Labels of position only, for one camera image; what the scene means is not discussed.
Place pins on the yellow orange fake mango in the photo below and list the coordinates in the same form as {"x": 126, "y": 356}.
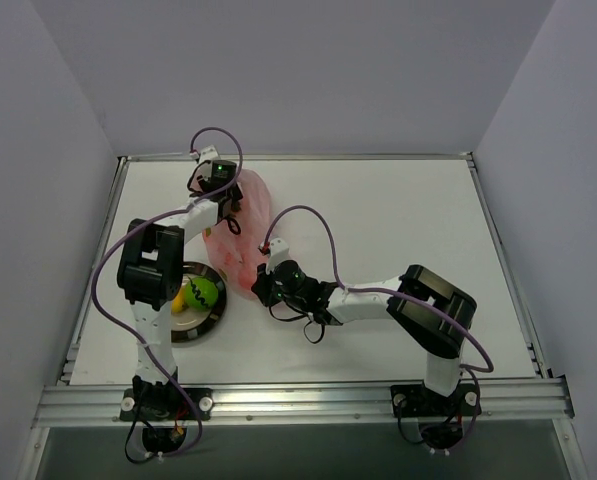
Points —
{"x": 179, "y": 304}

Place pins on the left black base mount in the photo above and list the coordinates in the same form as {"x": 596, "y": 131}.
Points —
{"x": 161, "y": 421}

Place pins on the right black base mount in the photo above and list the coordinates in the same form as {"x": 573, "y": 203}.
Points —
{"x": 425, "y": 418}

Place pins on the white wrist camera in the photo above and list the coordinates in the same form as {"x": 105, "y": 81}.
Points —
{"x": 207, "y": 154}
{"x": 275, "y": 252}

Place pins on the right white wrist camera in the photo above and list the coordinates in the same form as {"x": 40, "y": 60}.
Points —
{"x": 275, "y": 252}

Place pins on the aluminium front rail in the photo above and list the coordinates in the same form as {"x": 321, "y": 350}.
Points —
{"x": 292, "y": 404}

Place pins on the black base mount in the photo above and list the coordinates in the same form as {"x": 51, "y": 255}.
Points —
{"x": 425, "y": 418}
{"x": 161, "y": 421}

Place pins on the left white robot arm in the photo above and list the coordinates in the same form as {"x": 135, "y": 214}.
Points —
{"x": 150, "y": 271}

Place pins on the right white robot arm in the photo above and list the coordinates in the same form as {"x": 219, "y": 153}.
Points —
{"x": 426, "y": 306}

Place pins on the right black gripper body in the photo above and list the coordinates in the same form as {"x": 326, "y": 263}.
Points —
{"x": 263, "y": 285}

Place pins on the green fake fruit ball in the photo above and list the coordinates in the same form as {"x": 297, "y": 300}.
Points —
{"x": 201, "y": 294}

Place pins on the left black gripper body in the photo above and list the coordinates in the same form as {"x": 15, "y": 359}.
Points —
{"x": 233, "y": 201}

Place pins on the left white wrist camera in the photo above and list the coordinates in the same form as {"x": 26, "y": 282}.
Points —
{"x": 207, "y": 154}

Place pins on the black rimmed round plate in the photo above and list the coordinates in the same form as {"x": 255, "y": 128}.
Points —
{"x": 192, "y": 325}

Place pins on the pink plastic bag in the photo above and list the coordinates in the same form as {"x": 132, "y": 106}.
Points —
{"x": 236, "y": 257}

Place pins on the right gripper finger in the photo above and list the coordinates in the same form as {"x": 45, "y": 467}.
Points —
{"x": 263, "y": 290}
{"x": 263, "y": 276}

